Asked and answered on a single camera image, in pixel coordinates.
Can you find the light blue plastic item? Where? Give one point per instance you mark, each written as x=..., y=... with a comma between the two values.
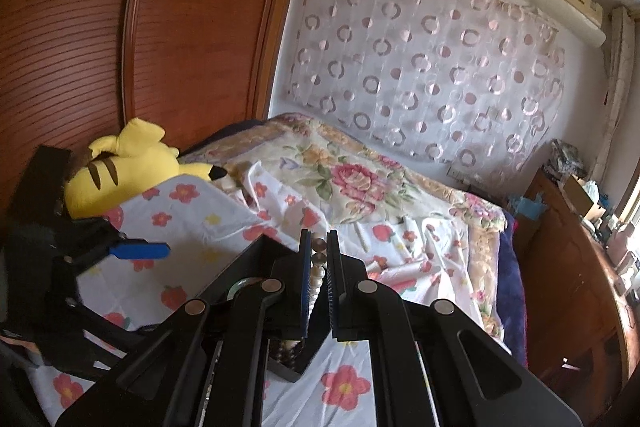
x=530, y=206

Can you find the floral rose quilt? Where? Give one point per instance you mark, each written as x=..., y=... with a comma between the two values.
x=360, y=177

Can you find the wooden headboard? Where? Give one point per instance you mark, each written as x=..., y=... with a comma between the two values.
x=150, y=22

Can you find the sheer circle-pattern curtain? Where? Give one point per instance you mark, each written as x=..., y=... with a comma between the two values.
x=415, y=62

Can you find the dark blue blanket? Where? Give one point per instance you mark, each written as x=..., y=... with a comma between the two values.
x=515, y=287

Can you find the beige window curtain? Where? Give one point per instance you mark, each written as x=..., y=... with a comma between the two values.
x=622, y=92

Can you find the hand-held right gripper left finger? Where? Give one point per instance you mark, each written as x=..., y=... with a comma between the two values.
x=303, y=287

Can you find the white strawberry flower bedsheet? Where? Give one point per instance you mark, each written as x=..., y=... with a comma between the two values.
x=225, y=232

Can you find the yellow striped plush toy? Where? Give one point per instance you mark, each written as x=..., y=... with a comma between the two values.
x=125, y=167

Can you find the black jewelry tray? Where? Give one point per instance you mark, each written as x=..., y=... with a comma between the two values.
x=245, y=264

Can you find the cardboard box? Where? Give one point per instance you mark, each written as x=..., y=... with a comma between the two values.
x=582, y=199

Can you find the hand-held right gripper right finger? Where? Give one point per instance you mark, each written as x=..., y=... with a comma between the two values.
x=334, y=292

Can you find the brown wooden dresser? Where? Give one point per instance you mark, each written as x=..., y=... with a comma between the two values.
x=570, y=287

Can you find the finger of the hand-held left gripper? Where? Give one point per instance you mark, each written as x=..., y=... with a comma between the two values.
x=115, y=324
x=145, y=251

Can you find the white wall socket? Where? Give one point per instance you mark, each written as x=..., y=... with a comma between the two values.
x=462, y=175

